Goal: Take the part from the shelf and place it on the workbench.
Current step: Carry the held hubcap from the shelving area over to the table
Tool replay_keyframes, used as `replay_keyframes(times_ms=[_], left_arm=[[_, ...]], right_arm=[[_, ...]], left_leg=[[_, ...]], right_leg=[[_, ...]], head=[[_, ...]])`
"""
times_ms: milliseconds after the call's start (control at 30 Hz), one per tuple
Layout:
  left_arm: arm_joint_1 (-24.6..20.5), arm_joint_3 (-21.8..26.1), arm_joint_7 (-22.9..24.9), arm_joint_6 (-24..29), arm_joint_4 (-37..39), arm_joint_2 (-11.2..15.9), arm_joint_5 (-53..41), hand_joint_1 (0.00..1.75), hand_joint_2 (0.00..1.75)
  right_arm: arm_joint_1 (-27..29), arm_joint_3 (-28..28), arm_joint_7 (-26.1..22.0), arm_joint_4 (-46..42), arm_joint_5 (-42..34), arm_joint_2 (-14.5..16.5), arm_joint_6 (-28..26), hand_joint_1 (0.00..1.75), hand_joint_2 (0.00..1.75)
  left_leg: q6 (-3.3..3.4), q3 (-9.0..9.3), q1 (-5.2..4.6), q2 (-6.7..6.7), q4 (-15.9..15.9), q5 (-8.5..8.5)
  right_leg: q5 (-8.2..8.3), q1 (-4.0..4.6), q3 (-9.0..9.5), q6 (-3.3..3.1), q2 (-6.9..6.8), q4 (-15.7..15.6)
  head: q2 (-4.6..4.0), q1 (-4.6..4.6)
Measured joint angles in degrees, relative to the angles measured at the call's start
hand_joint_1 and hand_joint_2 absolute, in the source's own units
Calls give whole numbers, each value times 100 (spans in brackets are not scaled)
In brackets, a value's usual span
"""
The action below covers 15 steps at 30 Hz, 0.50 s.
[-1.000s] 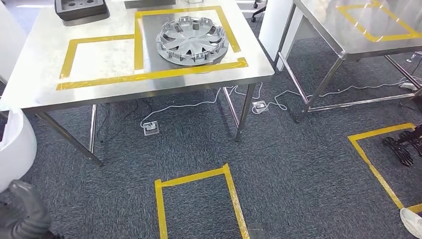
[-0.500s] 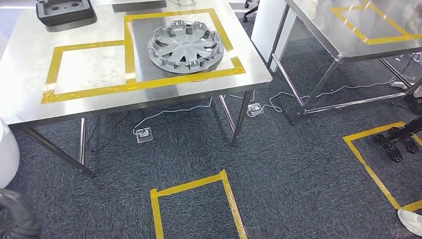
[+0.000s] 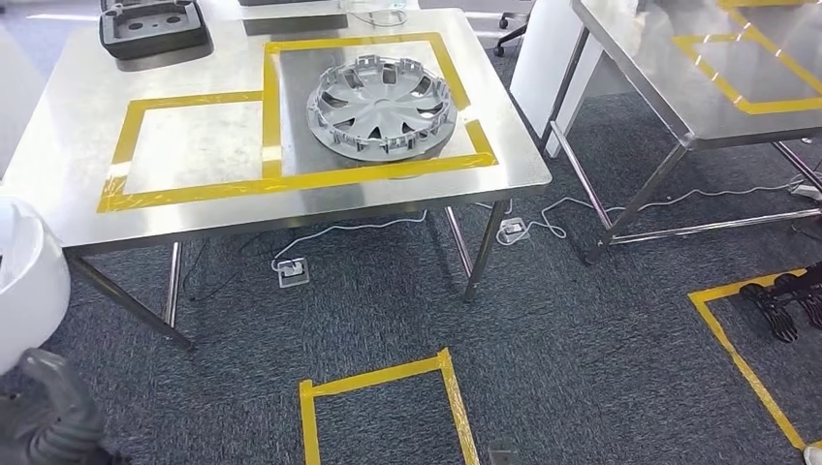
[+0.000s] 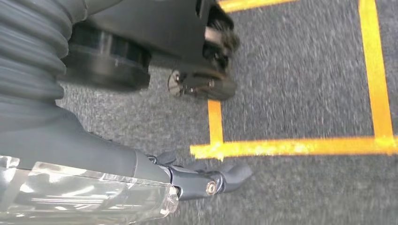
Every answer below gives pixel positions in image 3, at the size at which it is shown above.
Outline white curved plastic part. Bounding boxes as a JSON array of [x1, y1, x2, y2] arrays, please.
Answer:
[[0, 195, 73, 377]]

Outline white floor cable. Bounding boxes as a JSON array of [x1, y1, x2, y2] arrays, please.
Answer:
[[475, 179, 810, 248], [269, 208, 430, 274]]

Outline black foam tray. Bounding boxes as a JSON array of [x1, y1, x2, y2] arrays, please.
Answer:
[[98, 0, 211, 62]]

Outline black office chair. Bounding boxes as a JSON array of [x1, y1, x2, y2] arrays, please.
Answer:
[[492, 11, 534, 59]]

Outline stainless steel table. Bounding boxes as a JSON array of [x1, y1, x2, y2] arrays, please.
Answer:
[[542, 0, 822, 265]]

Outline silver plastic wheel cover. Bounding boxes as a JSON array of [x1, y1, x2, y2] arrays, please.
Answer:
[[305, 54, 459, 164]]

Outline stainless steel workbench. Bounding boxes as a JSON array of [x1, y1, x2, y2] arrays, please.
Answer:
[[0, 0, 553, 353]]

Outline clear cable loop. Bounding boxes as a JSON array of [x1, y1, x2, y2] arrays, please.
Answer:
[[338, 0, 410, 29]]

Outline black floor cables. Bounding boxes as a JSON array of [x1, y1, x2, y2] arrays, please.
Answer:
[[179, 233, 284, 303]]

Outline dark robot body piece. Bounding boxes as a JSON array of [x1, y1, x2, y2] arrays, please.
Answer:
[[488, 439, 522, 465]]

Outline white partition panel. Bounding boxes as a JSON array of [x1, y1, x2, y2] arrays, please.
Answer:
[[509, 0, 605, 159], [0, 22, 47, 177]]

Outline yellow floor tape square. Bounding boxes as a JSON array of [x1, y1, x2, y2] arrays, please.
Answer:
[[298, 347, 482, 465], [686, 267, 822, 452]]

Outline large yellow tape square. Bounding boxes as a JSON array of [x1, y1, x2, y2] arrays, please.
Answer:
[[262, 32, 500, 181]]

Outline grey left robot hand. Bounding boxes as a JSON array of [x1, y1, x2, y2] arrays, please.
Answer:
[[0, 348, 96, 465]]

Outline small yellow tape rectangle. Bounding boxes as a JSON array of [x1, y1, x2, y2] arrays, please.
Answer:
[[96, 90, 284, 214]]

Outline metal floor outlet box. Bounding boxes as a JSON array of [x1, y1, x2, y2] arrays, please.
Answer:
[[275, 256, 311, 290], [498, 216, 531, 245]]

